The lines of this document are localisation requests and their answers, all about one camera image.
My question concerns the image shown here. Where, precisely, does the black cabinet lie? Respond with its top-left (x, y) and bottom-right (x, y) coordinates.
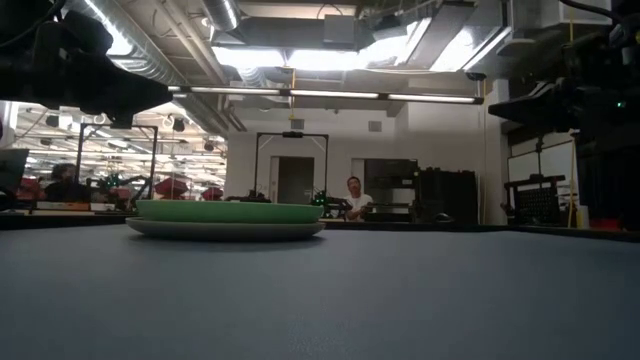
top-left (413, 166), bottom-right (480, 226)

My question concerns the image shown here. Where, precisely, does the person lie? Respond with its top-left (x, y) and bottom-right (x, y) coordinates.
top-left (43, 162), bottom-right (92, 204)
top-left (343, 175), bottom-right (375, 222)

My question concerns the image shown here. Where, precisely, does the long ceiling light bar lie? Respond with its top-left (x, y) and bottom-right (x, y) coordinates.
top-left (168, 85), bottom-right (485, 106)

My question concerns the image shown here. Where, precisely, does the large opaque green plate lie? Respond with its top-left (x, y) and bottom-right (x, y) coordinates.
top-left (124, 216), bottom-right (328, 243)

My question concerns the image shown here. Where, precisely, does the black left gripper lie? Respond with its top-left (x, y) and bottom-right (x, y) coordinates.
top-left (28, 9), bottom-right (174, 130)

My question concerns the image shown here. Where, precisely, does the black robot station frame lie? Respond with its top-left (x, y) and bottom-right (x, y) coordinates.
top-left (253, 131), bottom-right (331, 202)
top-left (73, 122), bottom-right (160, 202)

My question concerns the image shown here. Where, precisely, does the black equipment cart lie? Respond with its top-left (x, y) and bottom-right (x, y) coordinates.
top-left (502, 173), bottom-right (567, 227)

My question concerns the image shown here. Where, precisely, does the green cup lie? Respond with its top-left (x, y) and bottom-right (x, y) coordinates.
top-left (134, 199), bottom-right (326, 225)

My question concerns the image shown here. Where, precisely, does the whiteboard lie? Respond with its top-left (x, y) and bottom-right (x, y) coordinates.
top-left (506, 139), bottom-right (576, 182)

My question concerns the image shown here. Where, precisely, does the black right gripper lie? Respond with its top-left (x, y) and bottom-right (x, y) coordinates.
top-left (487, 27), bottom-right (640, 144)

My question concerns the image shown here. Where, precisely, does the dark doorway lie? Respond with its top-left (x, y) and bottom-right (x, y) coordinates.
top-left (276, 156), bottom-right (316, 205)

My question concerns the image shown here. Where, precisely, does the silver ventilation duct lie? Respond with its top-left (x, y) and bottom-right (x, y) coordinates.
top-left (62, 0), bottom-right (241, 136)

